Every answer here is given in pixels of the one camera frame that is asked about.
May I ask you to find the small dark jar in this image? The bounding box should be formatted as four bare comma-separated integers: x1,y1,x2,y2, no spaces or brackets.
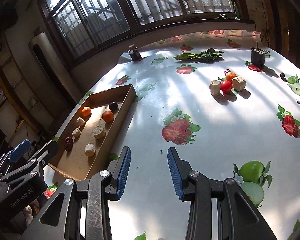
128,44,142,62

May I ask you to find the dark purple plum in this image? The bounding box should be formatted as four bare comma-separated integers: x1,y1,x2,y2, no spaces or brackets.
109,102,118,111

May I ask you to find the large beige sugarcane chunk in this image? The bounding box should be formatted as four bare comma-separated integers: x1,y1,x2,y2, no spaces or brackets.
231,76,247,91

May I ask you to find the green leafy vegetable bunch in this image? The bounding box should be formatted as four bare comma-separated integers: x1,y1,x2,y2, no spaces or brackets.
174,48,223,63

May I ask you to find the barred window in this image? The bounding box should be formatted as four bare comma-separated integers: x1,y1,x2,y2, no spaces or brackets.
38,0,250,67

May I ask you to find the small beige sugarcane piece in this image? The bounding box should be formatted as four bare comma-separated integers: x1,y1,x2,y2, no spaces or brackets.
76,117,85,127

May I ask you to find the orange tangerine with stem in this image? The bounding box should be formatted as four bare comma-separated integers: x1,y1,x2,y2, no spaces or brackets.
81,106,91,117

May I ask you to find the dried red jujube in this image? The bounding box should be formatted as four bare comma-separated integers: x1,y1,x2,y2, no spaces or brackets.
64,137,74,152

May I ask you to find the green bottle on sill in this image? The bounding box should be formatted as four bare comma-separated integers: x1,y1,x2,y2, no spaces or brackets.
233,2,239,20

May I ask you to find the small dark red grape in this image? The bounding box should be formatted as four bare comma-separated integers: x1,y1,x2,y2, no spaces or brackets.
224,69,231,75

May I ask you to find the round beige sugarcane slice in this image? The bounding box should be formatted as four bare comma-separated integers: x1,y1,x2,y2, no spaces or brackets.
93,125,106,140

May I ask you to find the red cherry tomato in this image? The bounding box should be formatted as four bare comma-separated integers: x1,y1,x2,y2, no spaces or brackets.
221,80,232,94

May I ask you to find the white standing air conditioner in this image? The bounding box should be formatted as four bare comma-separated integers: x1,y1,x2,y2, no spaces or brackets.
28,33,82,109

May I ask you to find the fruit print tablecloth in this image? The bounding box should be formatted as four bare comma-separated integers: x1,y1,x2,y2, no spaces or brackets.
73,30,300,239

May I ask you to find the tall beige sugarcane piece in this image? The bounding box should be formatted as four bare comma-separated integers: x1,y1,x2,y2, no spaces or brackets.
209,80,221,96

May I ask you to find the black plant pot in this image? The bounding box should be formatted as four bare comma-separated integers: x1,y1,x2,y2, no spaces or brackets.
251,42,266,69

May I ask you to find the small orange kumquat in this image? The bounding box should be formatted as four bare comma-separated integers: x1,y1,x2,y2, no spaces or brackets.
225,72,237,82

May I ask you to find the brown cardboard tray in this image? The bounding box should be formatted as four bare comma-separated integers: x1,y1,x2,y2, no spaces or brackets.
49,85,136,181

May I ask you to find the small beige chunk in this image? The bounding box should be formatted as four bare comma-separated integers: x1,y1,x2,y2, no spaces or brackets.
84,144,96,157

